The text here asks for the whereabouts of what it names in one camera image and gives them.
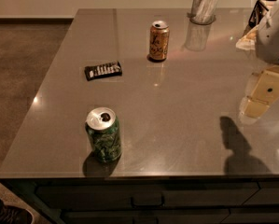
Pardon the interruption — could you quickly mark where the orange soda can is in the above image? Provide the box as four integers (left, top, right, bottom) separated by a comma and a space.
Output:
149, 21, 170, 61

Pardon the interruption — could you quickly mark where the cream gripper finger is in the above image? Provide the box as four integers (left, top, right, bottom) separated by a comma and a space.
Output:
243, 97, 269, 119

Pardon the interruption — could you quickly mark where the dark shoe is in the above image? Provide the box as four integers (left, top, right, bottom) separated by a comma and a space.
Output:
0, 199, 35, 224

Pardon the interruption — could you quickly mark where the cabinet drawer front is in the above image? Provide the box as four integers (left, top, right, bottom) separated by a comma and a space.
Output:
35, 182, 258, 211

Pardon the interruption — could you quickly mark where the dark drawer handle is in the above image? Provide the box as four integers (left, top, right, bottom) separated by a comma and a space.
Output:
131, 193, 165, 208

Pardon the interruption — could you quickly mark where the green soda can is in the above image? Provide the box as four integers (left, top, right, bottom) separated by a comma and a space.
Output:
85, 107, 121, 163

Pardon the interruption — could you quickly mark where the black wire napkin basket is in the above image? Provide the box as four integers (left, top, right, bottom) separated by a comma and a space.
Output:
248, 0, 276, 28

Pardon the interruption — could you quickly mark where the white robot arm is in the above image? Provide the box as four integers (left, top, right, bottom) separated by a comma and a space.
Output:
236, 0, 279, 119

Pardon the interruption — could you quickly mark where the black snack bar wrapper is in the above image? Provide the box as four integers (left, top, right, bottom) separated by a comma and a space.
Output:
84, 62, 122, 81

